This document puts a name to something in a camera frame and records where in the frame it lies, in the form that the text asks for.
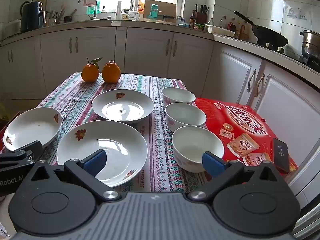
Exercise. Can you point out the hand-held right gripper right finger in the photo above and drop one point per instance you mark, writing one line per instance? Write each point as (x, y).
(212, 162)

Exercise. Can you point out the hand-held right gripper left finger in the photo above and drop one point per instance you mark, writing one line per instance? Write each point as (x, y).
(95, 163)

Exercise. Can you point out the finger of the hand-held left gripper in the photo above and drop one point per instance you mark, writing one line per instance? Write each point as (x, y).
(27, 151)

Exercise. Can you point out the white floral plate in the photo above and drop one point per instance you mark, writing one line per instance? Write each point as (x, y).
(125, 105)
(32, 127)
(112, 140)

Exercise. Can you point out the white bowl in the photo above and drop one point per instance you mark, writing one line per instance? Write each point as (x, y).
(195, 142)
(177, 95)
(185, 115)

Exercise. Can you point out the red snack gift box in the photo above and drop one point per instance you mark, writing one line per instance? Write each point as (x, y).
(225, 120)

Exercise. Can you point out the patterned tablecloth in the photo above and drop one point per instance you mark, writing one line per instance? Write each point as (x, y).
(160, 140)

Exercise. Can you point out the black smartphone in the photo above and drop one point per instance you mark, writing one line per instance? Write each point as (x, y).
(280, 155)

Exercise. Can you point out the orange with green leaf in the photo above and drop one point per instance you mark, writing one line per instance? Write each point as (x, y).
(89, 73)

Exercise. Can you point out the bumpy orange without leaf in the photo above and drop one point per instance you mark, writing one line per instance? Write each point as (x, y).
(111, 72)

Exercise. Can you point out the white kitchen cabinets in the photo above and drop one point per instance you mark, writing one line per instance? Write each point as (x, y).
(145, 55)

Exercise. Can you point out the white plastic tray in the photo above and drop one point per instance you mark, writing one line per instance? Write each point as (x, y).
(221, 30)

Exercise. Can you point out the gas stove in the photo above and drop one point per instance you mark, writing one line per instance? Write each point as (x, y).
(295, 55)

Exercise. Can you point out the utensil holder with utensils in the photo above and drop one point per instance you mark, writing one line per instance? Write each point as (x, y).
(56, 17)

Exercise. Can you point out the black wok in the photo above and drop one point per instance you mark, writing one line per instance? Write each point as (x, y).
(271, 36)

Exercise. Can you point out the dark sauce bottle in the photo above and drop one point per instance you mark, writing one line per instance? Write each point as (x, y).
(192, 20)

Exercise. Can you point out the knife block with knives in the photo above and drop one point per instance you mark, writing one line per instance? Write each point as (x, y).
(201, 16)

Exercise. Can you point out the chrome kitchen faucet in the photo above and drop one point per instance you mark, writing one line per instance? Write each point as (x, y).
(95, 12)

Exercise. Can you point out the glass mug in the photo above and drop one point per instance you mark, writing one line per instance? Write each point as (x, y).
(133, 15)

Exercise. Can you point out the green dish soap bottle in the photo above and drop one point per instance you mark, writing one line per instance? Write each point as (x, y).
(88, 10)

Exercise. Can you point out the stainless steel pot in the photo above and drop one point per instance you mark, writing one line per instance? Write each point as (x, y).
(311, 43)

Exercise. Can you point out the teal plastic container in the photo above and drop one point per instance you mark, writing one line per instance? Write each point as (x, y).
(154, 11)

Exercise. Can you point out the wooden cutting board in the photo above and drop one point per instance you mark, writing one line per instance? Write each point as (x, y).
(165, 7)

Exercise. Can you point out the orange liquid bottle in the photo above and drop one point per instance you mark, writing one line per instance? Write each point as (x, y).
(140, 5)

